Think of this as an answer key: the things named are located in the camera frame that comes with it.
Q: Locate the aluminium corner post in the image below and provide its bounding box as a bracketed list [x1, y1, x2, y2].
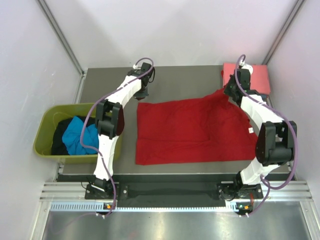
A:
[36, 0, 85, 76]
[262, 0, 307, 65]

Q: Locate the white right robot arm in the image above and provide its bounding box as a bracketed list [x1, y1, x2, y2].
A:
[224, 66, 297, 198]

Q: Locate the right aluminium corner post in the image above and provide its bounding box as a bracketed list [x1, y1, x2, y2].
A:
[262, 0, 307, 65]

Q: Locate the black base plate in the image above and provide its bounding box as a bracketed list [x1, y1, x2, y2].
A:
[85, 182, 253, 201]

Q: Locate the left aluminium corner post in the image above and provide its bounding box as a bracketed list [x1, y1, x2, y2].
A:
[36, 0, 85, 76]

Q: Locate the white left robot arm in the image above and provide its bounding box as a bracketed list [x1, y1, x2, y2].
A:
[80, 61, 155, 199]

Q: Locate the cyan t shirt in bin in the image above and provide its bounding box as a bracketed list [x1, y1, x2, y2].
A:
[61, 116, 99, 155]

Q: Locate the black t shirt in bin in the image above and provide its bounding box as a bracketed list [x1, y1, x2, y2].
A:
[51, 116, 97, 156]

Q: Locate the folded pink t shirt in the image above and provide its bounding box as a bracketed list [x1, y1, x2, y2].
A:
[222, 62, 271, 95]

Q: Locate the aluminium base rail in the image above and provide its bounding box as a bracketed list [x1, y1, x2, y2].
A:
[40, 173, 312, 214]

